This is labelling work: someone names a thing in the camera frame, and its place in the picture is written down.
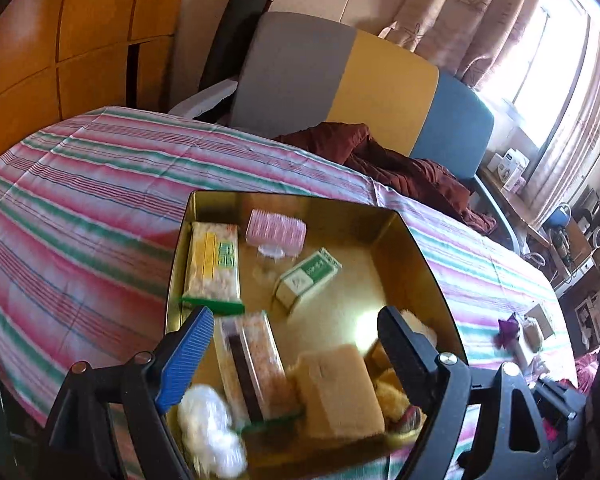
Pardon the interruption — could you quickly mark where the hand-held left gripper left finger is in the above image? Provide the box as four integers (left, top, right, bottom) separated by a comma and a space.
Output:
42, 306, 216, 480

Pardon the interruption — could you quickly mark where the white plastic bag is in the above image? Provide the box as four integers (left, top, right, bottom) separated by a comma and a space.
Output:
176, 384, 248, 478

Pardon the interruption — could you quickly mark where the black radio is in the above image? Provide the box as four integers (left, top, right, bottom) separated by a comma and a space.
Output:
572, 187, 600, 256

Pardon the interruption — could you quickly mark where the cream printed box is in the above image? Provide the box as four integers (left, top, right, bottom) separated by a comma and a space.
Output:
522, 301, 556, 353

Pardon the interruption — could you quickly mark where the striped tablecloth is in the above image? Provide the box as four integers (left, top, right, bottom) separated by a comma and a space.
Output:
0, 105, 581, 480

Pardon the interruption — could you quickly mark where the wooden window shelf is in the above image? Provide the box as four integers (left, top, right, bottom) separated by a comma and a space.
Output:
477, 165, 596, 281

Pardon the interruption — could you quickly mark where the black rolled mat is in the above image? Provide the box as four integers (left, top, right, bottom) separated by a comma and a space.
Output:
200, 0, 272, 93

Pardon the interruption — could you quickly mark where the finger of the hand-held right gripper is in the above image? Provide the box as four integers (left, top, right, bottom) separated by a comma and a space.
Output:
532, 377, 588, 426

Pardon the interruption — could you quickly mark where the yellow green snack packet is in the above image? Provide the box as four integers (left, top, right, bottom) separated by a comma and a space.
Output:
180, 221, 246, 313

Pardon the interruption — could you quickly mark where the grey yellow blue chair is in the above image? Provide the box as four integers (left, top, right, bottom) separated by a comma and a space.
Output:
167, 10, 523, 256

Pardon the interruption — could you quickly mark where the gold tin box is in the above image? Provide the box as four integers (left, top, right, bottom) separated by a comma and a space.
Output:
162, 190, 473, 480

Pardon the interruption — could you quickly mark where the blue round object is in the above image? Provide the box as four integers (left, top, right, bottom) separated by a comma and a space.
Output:
542, 203, 573, 233

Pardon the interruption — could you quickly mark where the wooden wardrobe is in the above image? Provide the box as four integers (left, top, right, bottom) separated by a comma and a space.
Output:
0, 0, 193, 171

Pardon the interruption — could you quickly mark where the brown striped snack packet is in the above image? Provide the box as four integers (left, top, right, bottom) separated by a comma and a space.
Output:
214, 310, 306, 436

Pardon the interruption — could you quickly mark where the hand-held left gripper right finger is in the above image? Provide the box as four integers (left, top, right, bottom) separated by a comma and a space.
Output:
377, 305, 561, 480

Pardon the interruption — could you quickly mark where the small green white box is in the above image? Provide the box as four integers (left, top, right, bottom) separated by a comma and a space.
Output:
271, 247, 343, 313

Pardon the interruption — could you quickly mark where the purple small item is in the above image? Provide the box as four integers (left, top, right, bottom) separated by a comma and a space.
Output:
495, 312, 521, 351

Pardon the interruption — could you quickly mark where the white carton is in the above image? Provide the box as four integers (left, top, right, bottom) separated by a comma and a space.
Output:
487, 147, 531, 191

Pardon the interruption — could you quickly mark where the patterned curtain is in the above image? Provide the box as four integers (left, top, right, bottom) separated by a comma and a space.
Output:
377, 0, 551, 91
525, 30, 600, 221

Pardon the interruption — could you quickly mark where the maroon cloth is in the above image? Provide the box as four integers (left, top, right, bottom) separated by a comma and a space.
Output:
275, 122, 496, 235

